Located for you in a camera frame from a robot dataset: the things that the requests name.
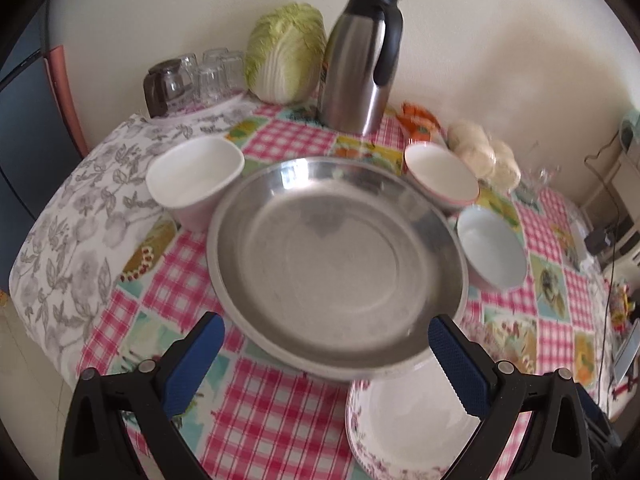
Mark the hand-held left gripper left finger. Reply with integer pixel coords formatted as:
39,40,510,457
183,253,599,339
59,311,226,480

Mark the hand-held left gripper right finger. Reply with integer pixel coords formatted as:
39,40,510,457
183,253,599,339
428,314,593,480

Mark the pink floral plate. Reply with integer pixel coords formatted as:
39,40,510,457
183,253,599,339
345,355,531,480

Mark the large stainless steel basin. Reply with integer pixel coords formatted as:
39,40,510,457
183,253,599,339
206,156,469,382

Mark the white square bowl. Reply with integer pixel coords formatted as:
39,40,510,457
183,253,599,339
146,136,246,231

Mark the white bowl with pink rim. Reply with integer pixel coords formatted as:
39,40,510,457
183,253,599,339
404,142,481,211

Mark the pink checked patchwork tablecloth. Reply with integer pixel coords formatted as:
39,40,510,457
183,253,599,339
80,97,617,480

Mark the grey floral cloth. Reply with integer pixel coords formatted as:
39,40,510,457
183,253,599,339
10,105,261,383

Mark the black power adapter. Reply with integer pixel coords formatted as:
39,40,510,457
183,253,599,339
585,227,614,256

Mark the tall clear glass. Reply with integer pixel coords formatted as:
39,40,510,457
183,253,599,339
520,160,557,202

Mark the bag of steamed buns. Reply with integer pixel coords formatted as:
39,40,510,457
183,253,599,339
446,119,522,193

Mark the orange snack packet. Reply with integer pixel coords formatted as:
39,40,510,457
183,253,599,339
397,102,444,144

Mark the white plastic rack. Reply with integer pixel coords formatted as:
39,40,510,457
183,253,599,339
582,110,640,281

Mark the white floral tray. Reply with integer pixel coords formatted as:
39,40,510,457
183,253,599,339
150,91,257,124

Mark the blue cabinet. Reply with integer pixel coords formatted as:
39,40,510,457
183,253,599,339
0,10,83,296

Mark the pink board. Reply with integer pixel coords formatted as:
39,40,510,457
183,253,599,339
44,45,91,158

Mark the stainless steel thermos jug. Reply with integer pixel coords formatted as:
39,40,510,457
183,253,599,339
317,0,405,136

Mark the napa cabbage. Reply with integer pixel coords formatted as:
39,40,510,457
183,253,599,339
243,2,327,106

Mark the black cable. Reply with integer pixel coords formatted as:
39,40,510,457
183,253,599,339
585,130,632,401

